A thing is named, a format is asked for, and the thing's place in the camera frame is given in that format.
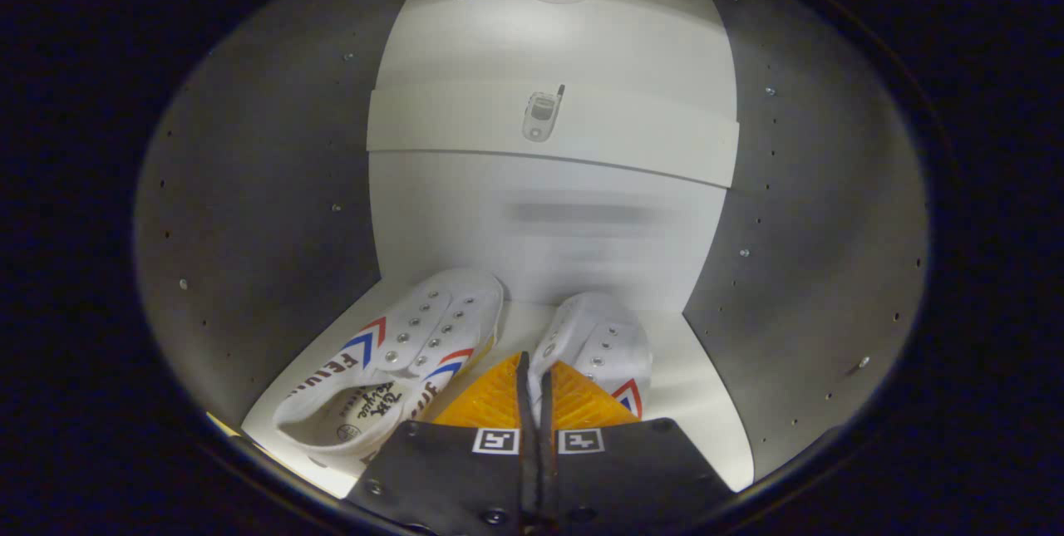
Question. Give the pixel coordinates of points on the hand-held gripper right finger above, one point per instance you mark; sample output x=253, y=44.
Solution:
x=632, y=469

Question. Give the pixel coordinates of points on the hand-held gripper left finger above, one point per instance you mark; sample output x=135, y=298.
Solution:
x=449, y=469

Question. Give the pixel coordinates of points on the white canvas shoe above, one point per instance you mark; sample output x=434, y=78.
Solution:
x=416, y=336
x=594, y=336

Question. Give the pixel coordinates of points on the grey shoe cabinet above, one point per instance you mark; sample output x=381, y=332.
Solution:
x=266, y=187

